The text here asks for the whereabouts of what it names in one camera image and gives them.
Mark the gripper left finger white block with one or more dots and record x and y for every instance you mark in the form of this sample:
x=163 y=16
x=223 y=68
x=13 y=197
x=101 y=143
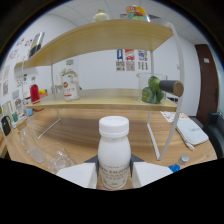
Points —
x=76 y=176

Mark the gripper right finger white block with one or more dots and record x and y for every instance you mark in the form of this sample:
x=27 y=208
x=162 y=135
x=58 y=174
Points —
x=151 y=174

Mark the large white milk bottle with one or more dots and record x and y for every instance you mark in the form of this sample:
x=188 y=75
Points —
x=114 y=153

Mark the light blue cup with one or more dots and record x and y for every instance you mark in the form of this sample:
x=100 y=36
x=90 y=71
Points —
x=29 y=112

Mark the green cup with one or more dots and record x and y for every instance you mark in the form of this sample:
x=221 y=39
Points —
x=15 y=117

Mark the clear glass with ice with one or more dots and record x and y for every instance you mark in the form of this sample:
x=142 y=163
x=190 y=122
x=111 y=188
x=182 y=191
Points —
x=60 y=160

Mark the white fabric pouch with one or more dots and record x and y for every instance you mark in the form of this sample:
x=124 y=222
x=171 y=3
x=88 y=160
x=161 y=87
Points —
x=192 y=133

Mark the orange printed paper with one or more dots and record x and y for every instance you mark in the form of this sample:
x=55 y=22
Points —
x=171 y=116

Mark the black office chair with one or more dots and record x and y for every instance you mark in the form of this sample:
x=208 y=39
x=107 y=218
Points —
x=216 y=133

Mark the glass jar of limes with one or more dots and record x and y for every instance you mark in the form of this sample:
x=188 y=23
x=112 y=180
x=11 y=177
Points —
x=150 y=93

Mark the black kettle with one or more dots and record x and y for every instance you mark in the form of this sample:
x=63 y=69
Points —
x=6 y=126

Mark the orange pot with items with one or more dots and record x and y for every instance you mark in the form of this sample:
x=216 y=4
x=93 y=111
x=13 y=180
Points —
x=43 y=95

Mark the red liquid bottle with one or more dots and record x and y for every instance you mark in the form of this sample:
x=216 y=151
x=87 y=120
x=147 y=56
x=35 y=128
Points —
x=34 y=95

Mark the brown door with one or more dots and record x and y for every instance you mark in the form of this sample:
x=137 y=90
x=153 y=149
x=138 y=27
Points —
x=207 y=83

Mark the black yellow snack bag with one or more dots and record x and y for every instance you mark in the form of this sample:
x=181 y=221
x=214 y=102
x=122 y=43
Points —
x=36 y=45

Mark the orange yellow snack bag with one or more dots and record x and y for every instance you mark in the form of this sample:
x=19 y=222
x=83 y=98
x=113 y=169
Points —
x=137 y=13

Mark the clear soda bottle green cap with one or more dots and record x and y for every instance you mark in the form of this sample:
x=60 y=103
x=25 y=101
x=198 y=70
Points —
x=101 y=16

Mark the multicolour wall poster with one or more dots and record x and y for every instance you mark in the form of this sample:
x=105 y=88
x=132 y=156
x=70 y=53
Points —
x=143 y=60

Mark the red white wall poster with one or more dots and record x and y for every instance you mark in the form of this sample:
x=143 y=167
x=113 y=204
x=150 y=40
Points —
x=129 y=60

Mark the blue yellow wall poster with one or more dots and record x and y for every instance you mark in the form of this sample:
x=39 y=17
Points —
x=120 y=60

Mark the white frame wooden shelf rack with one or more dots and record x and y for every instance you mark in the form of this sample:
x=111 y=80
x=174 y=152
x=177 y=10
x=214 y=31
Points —
x=100 y=36

